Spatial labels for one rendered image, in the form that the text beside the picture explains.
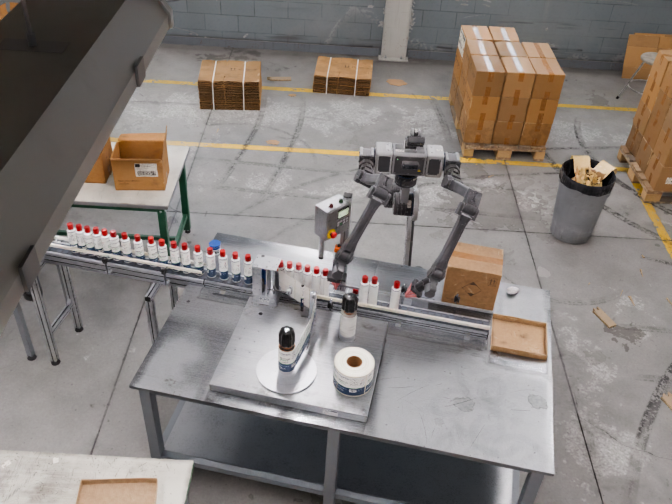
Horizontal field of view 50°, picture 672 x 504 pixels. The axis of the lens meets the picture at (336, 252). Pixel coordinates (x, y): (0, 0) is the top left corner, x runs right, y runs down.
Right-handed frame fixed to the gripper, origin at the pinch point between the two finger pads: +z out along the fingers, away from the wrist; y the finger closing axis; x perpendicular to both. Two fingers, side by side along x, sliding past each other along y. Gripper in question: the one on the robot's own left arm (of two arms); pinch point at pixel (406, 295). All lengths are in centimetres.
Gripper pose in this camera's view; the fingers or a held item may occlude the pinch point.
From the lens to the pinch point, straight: 402.2
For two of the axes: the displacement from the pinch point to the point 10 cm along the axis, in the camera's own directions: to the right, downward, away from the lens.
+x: 7.1, 6.3, 3.1
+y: -2.1, 6.1, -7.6
